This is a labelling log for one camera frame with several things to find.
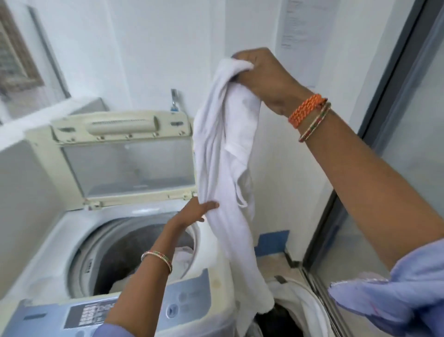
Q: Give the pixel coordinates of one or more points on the black clothes garment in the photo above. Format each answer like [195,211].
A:
[277,323]

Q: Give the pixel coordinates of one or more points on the metal wall tap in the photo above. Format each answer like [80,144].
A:
[174,100]

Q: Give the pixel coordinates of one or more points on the washing machine lid with window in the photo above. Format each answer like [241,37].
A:
[41,156]

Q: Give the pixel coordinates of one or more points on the window with metal grille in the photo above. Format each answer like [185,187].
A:
[20,59]

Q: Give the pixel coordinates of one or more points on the person's left forearm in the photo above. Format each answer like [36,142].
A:
[145,295]

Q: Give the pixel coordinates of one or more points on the thin beaded bangle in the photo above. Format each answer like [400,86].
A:
[317,121]
[159,255]

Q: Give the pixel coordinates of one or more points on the black framed glass door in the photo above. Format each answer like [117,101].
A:
[392,104]

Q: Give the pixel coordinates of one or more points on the person's right hand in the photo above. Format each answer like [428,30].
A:
[274,86]

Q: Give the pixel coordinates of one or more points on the cream and blue washing machine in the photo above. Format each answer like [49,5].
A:
[52,243]

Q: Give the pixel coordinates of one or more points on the person's left hand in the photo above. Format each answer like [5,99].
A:
[194,213]

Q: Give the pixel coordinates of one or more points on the white paper wall notice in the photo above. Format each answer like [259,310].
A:
[305,34]

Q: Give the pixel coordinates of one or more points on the lavender blue tunic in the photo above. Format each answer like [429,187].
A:
[399,298]

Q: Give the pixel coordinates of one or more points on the white round laundry basket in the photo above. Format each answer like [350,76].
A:
[312,305]

